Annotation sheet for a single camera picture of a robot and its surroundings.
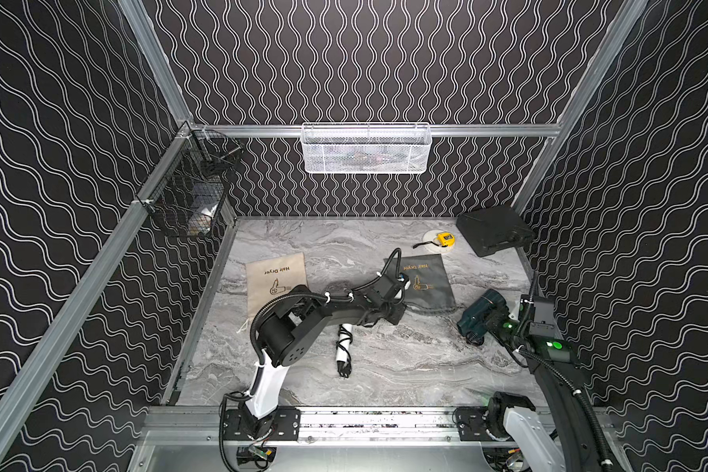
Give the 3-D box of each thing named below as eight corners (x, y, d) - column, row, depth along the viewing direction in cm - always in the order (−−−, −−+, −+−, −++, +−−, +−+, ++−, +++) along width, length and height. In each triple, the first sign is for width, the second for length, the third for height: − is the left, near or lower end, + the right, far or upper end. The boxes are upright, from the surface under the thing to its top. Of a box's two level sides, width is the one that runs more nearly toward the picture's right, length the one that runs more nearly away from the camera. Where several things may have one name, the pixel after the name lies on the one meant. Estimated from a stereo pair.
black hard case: (477, 260, 111) (483, 249, 105) (451, 223, 123) (455, 212, 117) (532, 245, 115) (541, 234, 110) (502, 211, 127) (509, 200, 122)
